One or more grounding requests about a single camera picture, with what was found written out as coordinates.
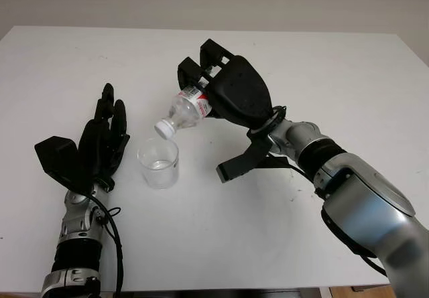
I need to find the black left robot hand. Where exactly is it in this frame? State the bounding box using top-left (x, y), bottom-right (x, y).
top-left (77, 82), bottom-right (131, 192)

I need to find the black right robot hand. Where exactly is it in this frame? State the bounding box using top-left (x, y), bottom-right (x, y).
top-left (176, 38), bottom-right (274, 132)

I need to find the clear plastic water bottle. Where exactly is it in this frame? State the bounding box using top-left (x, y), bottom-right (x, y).
top-left (154, 85), bottom-right (214, 141)

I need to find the clear glass cup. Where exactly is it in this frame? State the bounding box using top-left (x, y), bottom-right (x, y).
top-left (137, 137), bottom-right (180, 190)

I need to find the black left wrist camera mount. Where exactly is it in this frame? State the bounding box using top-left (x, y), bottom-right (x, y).
top-left (34, 136), bottom-right (92, 196)

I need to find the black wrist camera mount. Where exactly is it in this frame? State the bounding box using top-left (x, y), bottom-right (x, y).
top-left (34, 136), bottom-right (92, 196)
top-left (216, 127), bottom-right (280, 183)

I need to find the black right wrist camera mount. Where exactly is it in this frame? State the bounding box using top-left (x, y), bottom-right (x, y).
top-left (216, 127), bottom-right (280, 183)

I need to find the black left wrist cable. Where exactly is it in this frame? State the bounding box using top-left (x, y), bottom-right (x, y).
top-left (83, 193), bottom-right (124, 295)

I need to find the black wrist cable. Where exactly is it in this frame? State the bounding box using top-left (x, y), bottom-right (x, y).
top-left (263, 153), bottom-right (390, 276)
top-left (83, 193), bottom-right (124, 295)

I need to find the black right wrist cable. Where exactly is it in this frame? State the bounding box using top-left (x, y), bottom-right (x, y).
top-left (263, 153), bottom-right (390, 276)

